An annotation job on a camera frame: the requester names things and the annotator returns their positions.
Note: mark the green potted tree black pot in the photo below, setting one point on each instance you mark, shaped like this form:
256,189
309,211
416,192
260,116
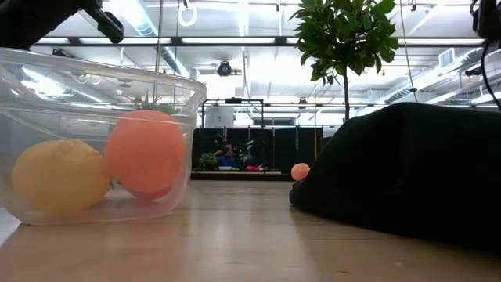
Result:
344,31

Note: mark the white cabinet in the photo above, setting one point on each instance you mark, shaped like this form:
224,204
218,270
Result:
219,116

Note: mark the black cloth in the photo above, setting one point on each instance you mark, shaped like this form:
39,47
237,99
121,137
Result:
411,176

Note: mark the succulent in white patterned pot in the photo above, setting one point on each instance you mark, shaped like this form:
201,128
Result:
162,108

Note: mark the yellow toy lemon green leaf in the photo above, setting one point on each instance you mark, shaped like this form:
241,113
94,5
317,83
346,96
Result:
60,176

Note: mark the black background gantry frame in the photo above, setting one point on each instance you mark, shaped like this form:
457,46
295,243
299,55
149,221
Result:
233,100

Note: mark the small background plant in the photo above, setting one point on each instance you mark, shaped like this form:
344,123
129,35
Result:
207,160

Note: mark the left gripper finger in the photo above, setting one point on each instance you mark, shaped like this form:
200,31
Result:
111,27

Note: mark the clear plastic tupperware container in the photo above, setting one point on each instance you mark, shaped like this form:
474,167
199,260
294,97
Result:
58,98

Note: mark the orange toy fruit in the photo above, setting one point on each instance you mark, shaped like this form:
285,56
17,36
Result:
145,152

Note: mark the black ceiling dome camera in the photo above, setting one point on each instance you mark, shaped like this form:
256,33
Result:
224,68

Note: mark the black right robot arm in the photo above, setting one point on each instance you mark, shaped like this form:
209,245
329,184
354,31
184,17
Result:
489,19

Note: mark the pink toy peach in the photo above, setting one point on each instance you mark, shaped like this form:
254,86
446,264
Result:
300,171

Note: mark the black partition wall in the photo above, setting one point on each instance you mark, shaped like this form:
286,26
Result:
282,145

